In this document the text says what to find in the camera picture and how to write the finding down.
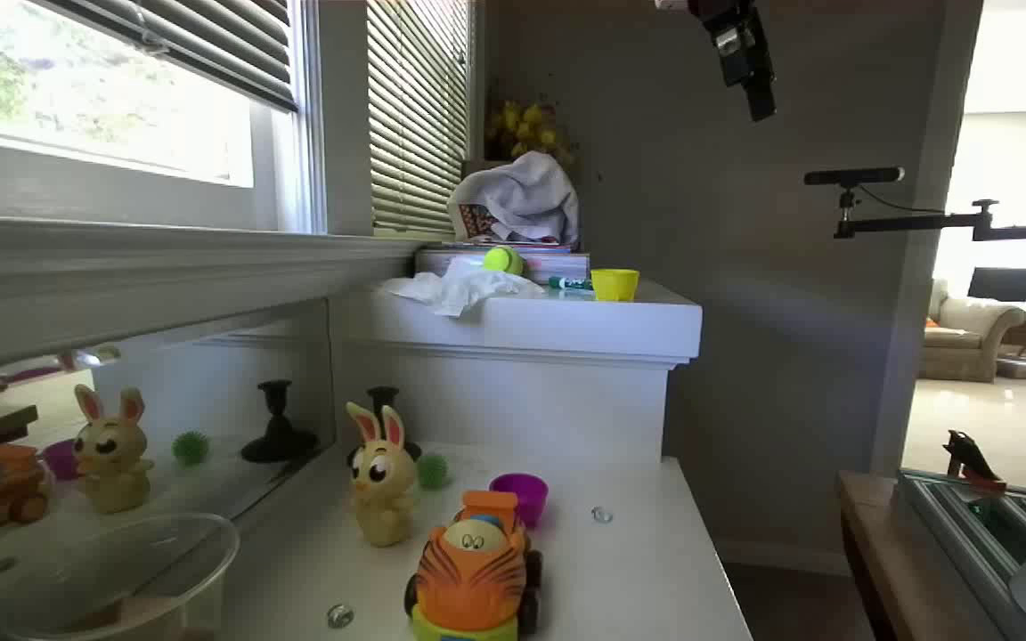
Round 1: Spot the mirror panel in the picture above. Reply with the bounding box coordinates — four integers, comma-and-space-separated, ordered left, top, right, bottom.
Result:
0, 296, 337, 641

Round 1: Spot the metal robot base platform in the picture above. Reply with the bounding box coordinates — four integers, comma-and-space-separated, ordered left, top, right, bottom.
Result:
898, 467, 1026, 641

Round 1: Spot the clear plastic container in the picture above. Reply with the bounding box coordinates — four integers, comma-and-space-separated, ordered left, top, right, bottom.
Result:
0, 511, 243, 641

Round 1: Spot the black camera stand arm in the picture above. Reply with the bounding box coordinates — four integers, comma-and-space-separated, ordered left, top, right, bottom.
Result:
831, 184, 1026, 245

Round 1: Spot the crumpled white cloth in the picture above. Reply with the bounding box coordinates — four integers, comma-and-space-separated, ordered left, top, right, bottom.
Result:
379, 258, 552, 320

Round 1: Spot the green tennis ball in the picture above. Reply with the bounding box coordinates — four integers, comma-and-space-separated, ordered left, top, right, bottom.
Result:
480, 244, 527, 279

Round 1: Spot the beige sofa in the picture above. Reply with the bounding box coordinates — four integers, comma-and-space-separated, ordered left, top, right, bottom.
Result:
914, 279, 1026, 384

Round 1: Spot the yellow bunny toy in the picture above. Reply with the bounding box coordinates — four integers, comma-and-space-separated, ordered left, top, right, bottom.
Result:
343, 399, 419, 551

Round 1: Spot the draped white towel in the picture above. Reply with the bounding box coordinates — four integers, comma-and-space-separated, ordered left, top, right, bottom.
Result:
448, 150, 584, 249

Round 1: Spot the dark television screen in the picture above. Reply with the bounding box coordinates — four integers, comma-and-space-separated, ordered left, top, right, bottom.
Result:
965, 264, 1026, 306

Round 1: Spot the yellow flower bunch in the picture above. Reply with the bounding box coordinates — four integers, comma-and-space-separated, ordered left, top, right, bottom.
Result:
485, 100, 569, 165

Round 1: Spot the window blind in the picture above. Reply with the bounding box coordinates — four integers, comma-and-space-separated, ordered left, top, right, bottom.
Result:
37, 0, 303, 118
362, 0, 473, 234

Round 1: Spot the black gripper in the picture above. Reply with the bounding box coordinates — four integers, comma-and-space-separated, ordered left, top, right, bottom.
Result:
688, 0, 780, 125

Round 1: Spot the green spiky ball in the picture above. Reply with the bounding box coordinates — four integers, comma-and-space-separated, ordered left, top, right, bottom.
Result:
412, 452, 455, 494

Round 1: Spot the magenta plastic cup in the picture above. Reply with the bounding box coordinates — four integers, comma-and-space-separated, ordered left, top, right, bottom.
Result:
487, 472, 552, 530

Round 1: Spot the yellow plastic cup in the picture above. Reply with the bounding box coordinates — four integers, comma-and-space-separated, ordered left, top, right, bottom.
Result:
587, 266, 645, 306

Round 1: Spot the low white counter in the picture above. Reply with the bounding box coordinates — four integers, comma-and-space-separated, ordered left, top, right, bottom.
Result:
222, 438, 754, 641

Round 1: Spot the orange toy car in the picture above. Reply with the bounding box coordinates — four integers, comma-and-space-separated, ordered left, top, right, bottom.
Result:
403, 487, 546, 641

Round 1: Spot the brown wooden table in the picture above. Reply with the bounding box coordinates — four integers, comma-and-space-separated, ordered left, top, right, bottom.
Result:
837, 472, 932, 641

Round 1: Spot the dark red clamp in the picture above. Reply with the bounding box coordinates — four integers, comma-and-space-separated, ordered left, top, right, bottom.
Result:
942, 427, 1013, 500

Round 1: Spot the black camera bar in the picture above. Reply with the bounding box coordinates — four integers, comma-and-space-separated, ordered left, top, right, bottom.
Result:
800, 165, 912, 194

